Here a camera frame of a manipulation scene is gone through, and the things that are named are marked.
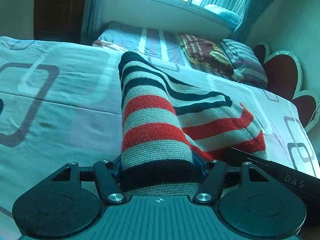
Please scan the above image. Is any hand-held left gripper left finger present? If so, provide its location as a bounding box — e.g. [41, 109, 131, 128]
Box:
[51, 160, 128, 205]

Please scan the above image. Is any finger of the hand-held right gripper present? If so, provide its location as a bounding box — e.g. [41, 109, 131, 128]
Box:
[229, 147, 269, 165]

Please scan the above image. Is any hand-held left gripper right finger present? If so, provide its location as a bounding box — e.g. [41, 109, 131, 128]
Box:
[194, 155, 273, 204]

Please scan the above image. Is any striped knit sweater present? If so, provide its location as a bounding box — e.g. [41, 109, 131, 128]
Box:
[117, 51, 268, 200]

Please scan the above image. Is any white patterned bed quilt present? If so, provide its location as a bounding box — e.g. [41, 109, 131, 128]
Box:
[0, 36, 319, 240]

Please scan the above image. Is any flower-shaped red headboard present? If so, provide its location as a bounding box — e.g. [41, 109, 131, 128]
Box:
[252, 42, 320, 133]

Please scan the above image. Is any grey patterned pillow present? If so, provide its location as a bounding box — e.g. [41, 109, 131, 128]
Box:
[220, 39, 268, 89]

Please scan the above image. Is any dark red folded blanket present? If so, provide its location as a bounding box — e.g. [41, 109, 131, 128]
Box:
[175, 32, 238, 78]

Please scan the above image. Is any striped bed sheet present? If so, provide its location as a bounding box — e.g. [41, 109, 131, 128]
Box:
[91, 21, 198, 68]

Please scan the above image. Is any blue curtain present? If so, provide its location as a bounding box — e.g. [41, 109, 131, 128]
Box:
[234, 0, 274, 43]
[80, 0, 106, 44]

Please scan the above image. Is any sheer white curtain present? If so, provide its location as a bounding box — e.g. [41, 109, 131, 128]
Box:
[197, 0, 247, 24]

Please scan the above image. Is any dark wooden door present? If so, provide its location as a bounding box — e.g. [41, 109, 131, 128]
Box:
[34, 0, 88, 43]

